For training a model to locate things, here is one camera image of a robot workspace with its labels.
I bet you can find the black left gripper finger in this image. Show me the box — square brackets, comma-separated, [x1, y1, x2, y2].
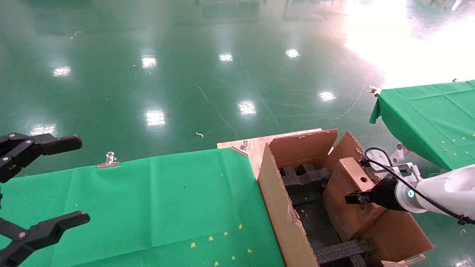
[0, 133, 83, 184]
[0, 211, 91, 267]

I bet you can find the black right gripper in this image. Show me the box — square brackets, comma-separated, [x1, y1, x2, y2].
[344, 177, 404, 211]

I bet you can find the small brown cardboard box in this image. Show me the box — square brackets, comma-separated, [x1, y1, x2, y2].
[322, 157, 389, 242]

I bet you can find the large open cardboard carton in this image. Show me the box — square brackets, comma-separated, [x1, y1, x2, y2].
[256, 128, 434, 267]

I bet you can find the black foam insert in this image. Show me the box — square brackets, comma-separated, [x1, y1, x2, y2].
[280, 162, 334, 188]
[315, 239, 377, 267]

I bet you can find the large green table cloth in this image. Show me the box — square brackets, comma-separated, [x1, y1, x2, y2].
[0, 148, 285, 267]

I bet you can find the green cloth on side table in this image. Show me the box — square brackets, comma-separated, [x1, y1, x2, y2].
[369, 80, 475, 172]

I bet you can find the silver camera mount bracket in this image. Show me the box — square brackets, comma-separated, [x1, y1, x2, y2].
[374, 161, 422, 182]

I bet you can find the white table leg bracket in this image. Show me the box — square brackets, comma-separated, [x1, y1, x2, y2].
[386, 143, 411, 164]

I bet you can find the black camera cable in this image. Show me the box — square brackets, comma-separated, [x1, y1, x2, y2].
[360, 147, 475, 226]

